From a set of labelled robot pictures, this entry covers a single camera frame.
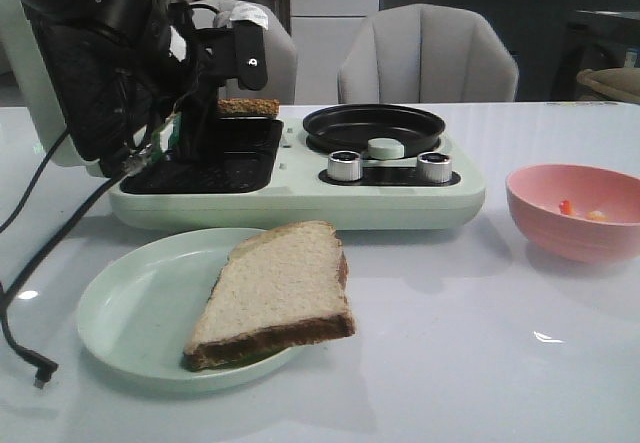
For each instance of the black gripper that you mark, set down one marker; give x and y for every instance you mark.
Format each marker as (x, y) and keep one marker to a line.
(211, 57)

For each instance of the bread slice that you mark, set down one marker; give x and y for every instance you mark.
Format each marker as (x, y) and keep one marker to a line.
(281, 288)
(241, 107)

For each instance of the green breakfast maker lid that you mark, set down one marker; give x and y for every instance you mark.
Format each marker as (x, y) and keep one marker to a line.
(38, 91)

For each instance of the pink bowl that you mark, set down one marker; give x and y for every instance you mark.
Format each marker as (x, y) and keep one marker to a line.
(534, 193)

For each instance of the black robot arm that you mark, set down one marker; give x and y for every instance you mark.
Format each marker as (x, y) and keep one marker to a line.
(100, 76)

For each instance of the green breakfast maker base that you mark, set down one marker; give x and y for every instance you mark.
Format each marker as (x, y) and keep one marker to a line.
(262, 173)

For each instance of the red shrimp piece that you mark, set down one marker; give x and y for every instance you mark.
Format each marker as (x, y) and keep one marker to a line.
(566, 208)

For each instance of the orange shrimp piece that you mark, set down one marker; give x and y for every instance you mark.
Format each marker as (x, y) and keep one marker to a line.
(596, 215)

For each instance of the left beige chair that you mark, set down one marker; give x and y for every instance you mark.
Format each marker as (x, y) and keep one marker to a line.
(280, 51)

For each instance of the beige chair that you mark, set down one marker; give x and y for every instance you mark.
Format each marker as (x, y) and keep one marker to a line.
(424, 53)
(280, 51)

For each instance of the black round frying pan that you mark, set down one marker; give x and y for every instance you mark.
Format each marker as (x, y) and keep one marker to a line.
(352, 126)

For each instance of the white refrigerator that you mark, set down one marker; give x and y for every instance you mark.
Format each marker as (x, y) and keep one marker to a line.
(322, 31)

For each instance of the left silver knob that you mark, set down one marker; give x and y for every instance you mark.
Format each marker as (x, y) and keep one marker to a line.
(345, 166)

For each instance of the silver knob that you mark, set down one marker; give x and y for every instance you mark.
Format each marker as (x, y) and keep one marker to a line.
(434, 167)
(345, 166)

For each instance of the right beige chair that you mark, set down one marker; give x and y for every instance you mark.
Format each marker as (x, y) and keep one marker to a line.
(424, 53)

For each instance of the right silver knob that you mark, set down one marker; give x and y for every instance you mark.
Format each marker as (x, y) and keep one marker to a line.
(434, 167)

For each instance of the light green round plate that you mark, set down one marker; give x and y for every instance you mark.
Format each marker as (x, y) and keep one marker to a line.
(137, 314)

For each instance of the dark kitchen counter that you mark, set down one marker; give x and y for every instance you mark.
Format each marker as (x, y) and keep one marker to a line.
(552, 40)

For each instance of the olive cushion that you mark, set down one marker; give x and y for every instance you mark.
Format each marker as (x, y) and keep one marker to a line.
(613, 84)

